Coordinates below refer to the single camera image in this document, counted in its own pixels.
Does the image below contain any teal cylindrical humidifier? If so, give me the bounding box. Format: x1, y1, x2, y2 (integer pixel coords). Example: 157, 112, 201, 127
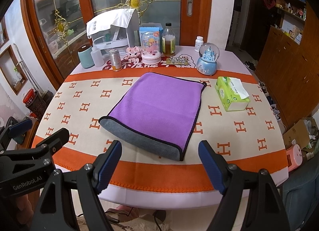
77, 44, 95, 69

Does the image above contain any silver orange can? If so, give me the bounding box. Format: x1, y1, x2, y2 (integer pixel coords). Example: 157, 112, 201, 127
109, 49, 122, 71

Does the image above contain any cardboard box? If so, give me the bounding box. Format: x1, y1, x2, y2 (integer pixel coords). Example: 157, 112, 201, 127
283, 118, 318, 152

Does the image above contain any brown wooden cabinet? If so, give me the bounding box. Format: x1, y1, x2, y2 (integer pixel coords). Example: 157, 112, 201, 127
256, 0, 318, 127

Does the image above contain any pink block pig figure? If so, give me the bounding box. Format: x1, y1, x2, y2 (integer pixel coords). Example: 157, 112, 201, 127
124, 46, 141, 63

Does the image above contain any blue cartoon box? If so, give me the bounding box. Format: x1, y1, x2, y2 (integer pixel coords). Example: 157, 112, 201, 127
139, 23, 163, 53

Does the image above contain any pink toy on floor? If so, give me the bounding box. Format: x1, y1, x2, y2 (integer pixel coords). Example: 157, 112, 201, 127
286, 144, 303, 172

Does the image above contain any red lidded bucket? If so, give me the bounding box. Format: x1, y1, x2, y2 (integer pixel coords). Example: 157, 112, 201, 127
23, 88, 36, 106

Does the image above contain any blue castle snow globe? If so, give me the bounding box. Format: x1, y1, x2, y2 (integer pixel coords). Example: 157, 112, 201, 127
196, 43, 220, 76

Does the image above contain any foil pill blister pack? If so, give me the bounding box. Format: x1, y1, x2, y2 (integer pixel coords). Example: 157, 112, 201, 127
166, 57, 188, 65

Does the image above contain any green tissue pack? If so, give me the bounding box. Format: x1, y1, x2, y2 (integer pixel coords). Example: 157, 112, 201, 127
215, 77, 250, 112

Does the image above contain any white squeeze bottle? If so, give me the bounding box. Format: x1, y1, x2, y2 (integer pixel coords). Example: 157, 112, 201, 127
91, 46, 104, 67

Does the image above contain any white appliance with cloth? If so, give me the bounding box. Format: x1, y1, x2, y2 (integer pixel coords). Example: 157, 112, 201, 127
86, 9, 140, 57

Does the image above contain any white pill bottle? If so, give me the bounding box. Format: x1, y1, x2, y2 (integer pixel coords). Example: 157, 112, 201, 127
195, 36, 204, 52

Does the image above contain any glass bottle amber liquid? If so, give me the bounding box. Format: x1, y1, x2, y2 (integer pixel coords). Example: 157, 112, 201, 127
162, 23, 176, 57

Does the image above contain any purple grey microfiber towel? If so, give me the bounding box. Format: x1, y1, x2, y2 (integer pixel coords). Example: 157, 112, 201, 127
98, 72, 207, 161

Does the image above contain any pink glass dome ornament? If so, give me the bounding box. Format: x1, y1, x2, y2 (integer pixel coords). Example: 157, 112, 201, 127
140, 31, 162, 65

